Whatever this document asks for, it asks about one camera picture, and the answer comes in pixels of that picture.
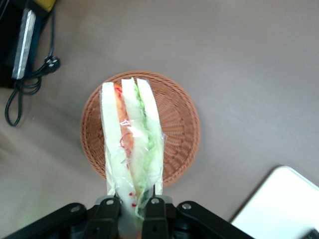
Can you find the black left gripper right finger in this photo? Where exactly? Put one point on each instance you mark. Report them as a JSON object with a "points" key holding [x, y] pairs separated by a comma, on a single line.
{"points": [[155, 219]]}

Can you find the cream plastic tray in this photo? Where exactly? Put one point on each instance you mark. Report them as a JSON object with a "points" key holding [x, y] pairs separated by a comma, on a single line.
{"points": [[279, 204]]}

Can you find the round brown wicker basket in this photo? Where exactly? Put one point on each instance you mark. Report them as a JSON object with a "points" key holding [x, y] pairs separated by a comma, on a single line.
{"points": [[179, 124]]}

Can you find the black machine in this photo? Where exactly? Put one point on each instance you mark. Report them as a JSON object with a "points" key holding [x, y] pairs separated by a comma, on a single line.
{"points": [[10, 37]]}

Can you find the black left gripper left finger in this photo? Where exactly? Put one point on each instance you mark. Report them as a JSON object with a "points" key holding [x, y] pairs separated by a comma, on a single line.
{"points": [[104, 219]]}

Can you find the triangle sandwich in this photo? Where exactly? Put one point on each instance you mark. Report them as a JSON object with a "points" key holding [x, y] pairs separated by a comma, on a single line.
{"points": [[112, 129]]}

